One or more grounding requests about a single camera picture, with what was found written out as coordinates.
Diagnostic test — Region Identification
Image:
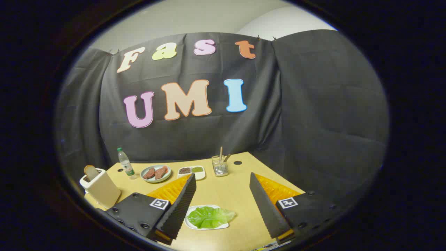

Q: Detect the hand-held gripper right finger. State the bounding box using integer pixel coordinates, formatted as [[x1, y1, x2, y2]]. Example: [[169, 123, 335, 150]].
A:
[[249, 172, 344, 244]]

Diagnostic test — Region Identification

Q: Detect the white divided grain tray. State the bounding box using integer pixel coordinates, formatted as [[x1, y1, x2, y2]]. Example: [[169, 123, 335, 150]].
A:
[[177, 166, 206, 181]]

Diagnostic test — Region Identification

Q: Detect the green lettuce leaf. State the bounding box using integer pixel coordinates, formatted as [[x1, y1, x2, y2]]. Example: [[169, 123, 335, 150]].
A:
[[187, 206, 236, 229]]

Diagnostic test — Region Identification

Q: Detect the toasted bread slice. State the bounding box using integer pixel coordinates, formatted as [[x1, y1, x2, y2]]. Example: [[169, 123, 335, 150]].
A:
[[84, 165, 99, 182]]

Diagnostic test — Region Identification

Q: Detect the clear glass utensil holder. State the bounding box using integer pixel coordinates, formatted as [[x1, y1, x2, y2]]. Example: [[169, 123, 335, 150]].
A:
[[212, 155, 229, 177]]

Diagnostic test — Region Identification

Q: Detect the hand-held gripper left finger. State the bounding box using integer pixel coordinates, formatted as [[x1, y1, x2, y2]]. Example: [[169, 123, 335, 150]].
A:
[[105, 173, 197, 244]]

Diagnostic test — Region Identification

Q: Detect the clear plastic water bottle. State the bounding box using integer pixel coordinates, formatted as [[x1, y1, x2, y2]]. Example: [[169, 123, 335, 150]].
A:
[[117, 147, 137, 180]]

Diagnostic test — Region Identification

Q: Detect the pale green plate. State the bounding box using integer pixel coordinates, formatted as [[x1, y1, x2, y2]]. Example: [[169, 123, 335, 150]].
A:
[[140, 165, 172, 183]]

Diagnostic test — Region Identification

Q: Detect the white plate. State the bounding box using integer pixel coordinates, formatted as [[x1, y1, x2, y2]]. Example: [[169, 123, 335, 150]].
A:
[[184, 205, 230, 230]]

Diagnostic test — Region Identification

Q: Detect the white toaster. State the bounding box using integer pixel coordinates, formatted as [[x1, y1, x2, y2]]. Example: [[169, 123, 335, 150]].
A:
[[79, 168, 121, 209]]

